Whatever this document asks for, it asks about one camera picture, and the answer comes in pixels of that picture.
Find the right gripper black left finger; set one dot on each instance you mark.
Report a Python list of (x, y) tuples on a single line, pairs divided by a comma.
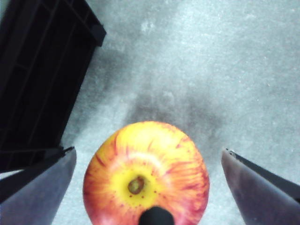
[(37, 199)]

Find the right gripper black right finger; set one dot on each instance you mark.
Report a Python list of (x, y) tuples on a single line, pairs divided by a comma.
[(262, 194)]

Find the red apple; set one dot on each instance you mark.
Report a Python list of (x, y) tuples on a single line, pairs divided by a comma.
[(145, 168)]

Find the black plastic plate rack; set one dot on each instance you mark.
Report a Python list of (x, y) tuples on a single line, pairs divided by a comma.
[(35, 70)]

